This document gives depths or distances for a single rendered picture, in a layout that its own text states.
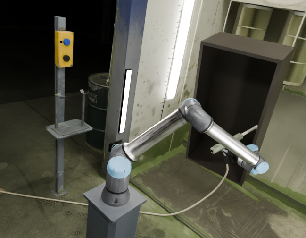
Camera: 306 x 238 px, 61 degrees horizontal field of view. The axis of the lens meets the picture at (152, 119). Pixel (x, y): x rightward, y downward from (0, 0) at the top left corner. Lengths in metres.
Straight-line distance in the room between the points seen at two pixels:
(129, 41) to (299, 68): 1.82
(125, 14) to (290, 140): 2.29
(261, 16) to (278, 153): 1.56
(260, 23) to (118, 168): 2.35
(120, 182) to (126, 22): 1.28
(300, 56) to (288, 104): 0.66
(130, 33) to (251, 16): 1.55
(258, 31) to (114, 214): 2.51
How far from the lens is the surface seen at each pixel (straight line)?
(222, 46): 2.03
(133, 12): 2.25
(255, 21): 3.31
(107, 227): 1.78
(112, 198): 1.74
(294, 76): 3.16
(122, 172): 1.62
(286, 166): 3.34
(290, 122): 3.45
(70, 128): 2.24
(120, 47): 2.31
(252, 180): 3.37
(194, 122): 1.56
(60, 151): 2.51
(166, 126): 1.68
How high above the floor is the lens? 1.87
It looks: 25 degrees down
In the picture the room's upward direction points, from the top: 10 degrees clockwise
